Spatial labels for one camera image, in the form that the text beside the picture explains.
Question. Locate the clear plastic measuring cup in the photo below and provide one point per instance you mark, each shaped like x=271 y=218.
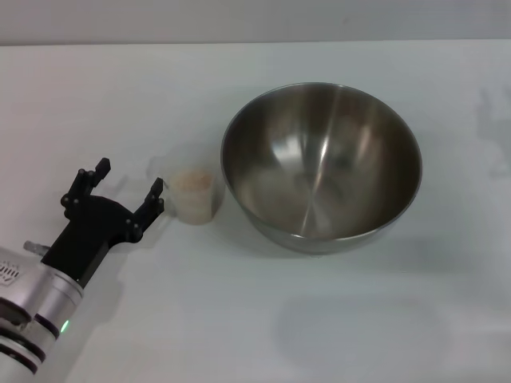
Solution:
x=195 y=207

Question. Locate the stainless steel mixing bowl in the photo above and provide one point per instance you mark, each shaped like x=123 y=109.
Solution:
x=319 y=171

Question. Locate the white rice grains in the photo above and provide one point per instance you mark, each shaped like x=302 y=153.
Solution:
x=191 y=178

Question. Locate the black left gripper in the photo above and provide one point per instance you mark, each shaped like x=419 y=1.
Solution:
x=89 y=231

